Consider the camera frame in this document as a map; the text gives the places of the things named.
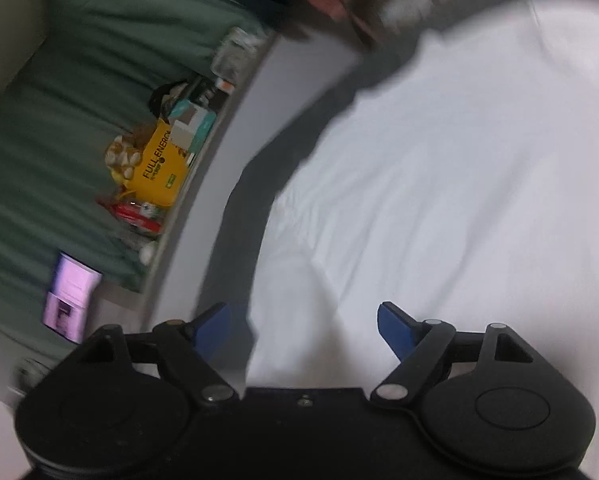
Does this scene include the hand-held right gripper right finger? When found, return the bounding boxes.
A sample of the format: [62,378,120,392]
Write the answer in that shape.
[369,301,567,404]

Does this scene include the white plastic bag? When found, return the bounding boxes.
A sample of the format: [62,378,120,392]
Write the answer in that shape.
[382,0,433,31]

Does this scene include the cream plush toy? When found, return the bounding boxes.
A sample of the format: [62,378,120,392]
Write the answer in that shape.
[104,137,143,184]

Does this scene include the green curtain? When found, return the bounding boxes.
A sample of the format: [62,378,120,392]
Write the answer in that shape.
[0,0,266,356]

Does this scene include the yellow cardboard box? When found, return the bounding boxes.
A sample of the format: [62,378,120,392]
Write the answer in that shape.
[134,117,193,209]

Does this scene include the window ledge shelf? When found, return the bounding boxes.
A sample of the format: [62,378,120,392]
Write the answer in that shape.
[140,30,280,297]

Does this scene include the grey bed sheet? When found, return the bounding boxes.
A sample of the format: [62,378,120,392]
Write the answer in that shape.
[194,0,530,391]

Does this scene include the white teal cardboard box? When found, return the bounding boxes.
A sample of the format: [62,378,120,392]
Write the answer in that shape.
[167,100,218,157]

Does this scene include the clear storage case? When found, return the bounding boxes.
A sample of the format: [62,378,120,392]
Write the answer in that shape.
[212,27,261,79]

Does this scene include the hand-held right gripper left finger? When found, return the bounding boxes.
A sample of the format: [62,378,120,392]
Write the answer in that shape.
[44,302,241,407]

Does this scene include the red snack packet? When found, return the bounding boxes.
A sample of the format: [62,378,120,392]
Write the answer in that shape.
[97,195,163,234]

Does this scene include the black cap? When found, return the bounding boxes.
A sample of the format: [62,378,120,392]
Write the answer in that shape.
[150,80,191,116]

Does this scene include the laptop screen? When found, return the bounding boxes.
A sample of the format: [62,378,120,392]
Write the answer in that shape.
[42,252,103,344]

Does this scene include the white t-shirt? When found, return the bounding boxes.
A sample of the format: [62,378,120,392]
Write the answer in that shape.
[244,0,599,441]

